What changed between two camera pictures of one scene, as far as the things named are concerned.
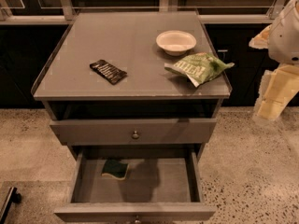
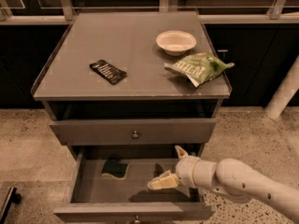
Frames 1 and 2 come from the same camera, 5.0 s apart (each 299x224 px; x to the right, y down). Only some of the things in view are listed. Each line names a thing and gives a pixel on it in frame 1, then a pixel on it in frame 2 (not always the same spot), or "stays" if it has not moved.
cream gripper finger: x=277 y=88 → x=166 y=180
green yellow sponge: x=115 y=168 stays
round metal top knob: x=135 y=135 stays
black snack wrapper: x=112 y=73 stays
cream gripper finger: x=262 y=40 → x=180 y=152
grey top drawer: x=120 y=132 stays
